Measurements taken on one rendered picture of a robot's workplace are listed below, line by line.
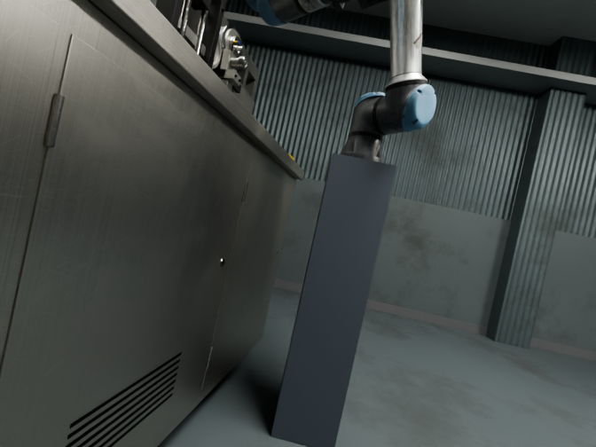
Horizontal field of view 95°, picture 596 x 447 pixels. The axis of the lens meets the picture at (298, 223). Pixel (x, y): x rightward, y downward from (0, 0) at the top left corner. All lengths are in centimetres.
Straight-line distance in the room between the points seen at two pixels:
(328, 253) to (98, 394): 60
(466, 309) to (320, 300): 236
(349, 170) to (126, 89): 61
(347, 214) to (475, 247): 231
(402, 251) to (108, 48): 262
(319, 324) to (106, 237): 64
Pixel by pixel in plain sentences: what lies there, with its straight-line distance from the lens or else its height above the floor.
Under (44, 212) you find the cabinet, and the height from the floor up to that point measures 62.
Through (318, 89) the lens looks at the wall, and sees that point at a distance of 297.
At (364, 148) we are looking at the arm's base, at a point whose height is 94.
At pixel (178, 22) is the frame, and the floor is 105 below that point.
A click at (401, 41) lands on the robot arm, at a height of 121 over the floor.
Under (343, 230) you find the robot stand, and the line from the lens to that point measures 85.
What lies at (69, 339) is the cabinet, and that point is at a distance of 49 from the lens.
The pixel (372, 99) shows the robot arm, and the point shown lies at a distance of 99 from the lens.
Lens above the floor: 67
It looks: level
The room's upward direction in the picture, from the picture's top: 12 degrees clockwise
